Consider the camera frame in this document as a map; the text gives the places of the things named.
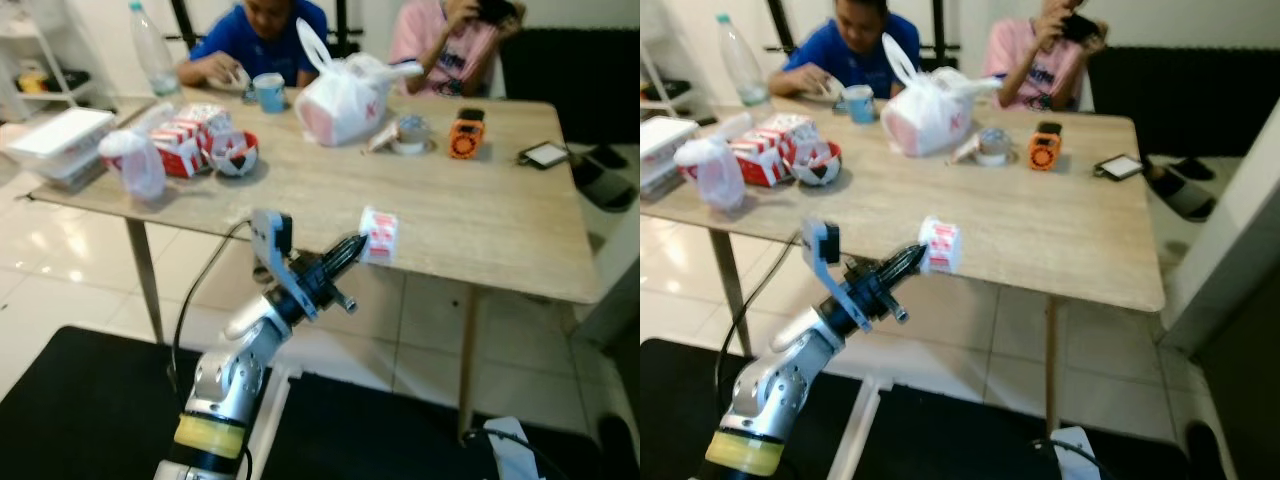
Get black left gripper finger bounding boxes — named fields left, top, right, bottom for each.
left=872, top=244, right=926, bottom=284
left=320, top=245, right=367, bottom=289
left=880, top=253, right=925, bottom=298
left=312, top=237, right=368, bottom=276

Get small white KFC cup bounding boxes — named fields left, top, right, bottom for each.
left=358, top=207, right=399, bottom=266
left=918, top=216, right=963, bottom=275

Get light wooden dining table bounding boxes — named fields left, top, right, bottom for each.
left=640, top=95, right=1169, bottom=436
left=28, top=88, right=603, bottom=436

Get red black white bowl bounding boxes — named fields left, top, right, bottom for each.
left=207, top=130, right=260, bottom=179
left=790, top=140, right=844, bottom=188

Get grey tape roll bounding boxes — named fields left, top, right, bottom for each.
left=975, top=127, right=1016, bottom=168
left=392, top=115, right=433, bottom=156

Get white plastic KFC bag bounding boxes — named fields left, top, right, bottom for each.
left=293, top=18, right=425, bottom=148
left=880, top=33, right=1005, bottom=158

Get light blue cup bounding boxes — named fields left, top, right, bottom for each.
left=252, top=72, right=288, bottom=114
left=842, top=84, right=878, bottom=125

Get orange black portable device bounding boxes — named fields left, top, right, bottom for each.
left=1028, top=121, right=1065, bottom=172
left=447, top=108, right=487, bottom=161

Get red white KFC box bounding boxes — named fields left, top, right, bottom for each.
left=730, top=112, right=821, bottom=188
left=148, top=103, right=233, bottom=179

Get small clear plastic bag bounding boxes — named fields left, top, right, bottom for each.
left=98, top=128, right=168, bottom=202
left=673, top=135, right=747, bottom=211

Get person in blue shirt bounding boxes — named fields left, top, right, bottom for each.
left=770, top=0, right=926, bottom=101
left=178, top=0, right=331, bottom=93

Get black smartphone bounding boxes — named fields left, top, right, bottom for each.
left=1095, top=154, right=1147, bottom=182
left=517, top=141, right=571, bottom=170

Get person in pink shirt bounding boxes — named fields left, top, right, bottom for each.
left=982, top=0, right=1111, bottom=111
left=388, top=0, right=526, bottom=99

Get clear plastic water bottle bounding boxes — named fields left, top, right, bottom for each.
left=714, top=13, right=769, bottom=107
left=128, top=0, right=181, bottom=99

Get white foam food container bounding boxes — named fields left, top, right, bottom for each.
left=5, top=107, right=117, bottom=191
left=640, top=115, right=700, bottom=196

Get black slipper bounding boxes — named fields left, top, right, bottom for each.
left=1183, top=420, right=1217, bottom=480
left=1168, top=155, right=1217, bottom=183
left=582, top=143, right=633, bottom=173
left=1148, top=165, right=1217, bottom=222
left=570, top=160, right=637, bottom=214
left=597, top=413, right=633, bottom=479

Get black foam mat panel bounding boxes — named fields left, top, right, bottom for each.
left=1085, top=45, right=1280, bottom=158
left=500, top=28, right=641, bottom=148

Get white shelf rack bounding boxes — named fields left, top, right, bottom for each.
left=0, top=0, right=96, bottom=123
left=640, top=0, right=701, bottom=111

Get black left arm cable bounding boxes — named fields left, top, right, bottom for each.
left=713, top=235, right=807, bottom=421
left=170, top=218, right=257, bottom=480

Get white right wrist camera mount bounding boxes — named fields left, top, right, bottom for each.
left=483, top=417, right=547, bottom=480
left=1050, top=427, right=1103, bottom=480

